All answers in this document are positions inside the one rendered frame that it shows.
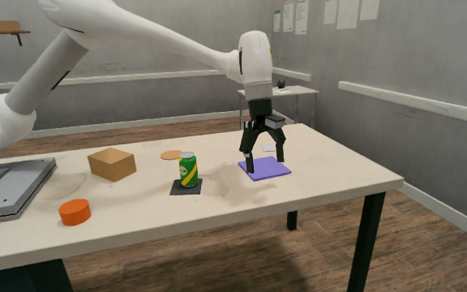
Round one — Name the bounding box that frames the orange short cylinder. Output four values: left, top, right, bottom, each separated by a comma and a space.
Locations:
58, 199, 92, 226

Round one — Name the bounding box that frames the green and yellow drink can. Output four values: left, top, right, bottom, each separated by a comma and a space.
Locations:
178, 152, 199, 187

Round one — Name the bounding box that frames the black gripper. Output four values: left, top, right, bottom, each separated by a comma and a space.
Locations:
239, 99, 286, 174

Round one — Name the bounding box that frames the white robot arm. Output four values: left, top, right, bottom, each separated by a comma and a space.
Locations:
0, 0, 273, 149

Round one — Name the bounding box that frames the dark grey square slate coaster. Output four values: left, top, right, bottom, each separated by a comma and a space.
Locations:
169, 178, 203, 195

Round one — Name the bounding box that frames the tan cardboard box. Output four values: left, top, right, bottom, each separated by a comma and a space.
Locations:
87, 148, 137, 183

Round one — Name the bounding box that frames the tan round disc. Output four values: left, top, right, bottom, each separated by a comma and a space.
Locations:
161, 150, 182, 161

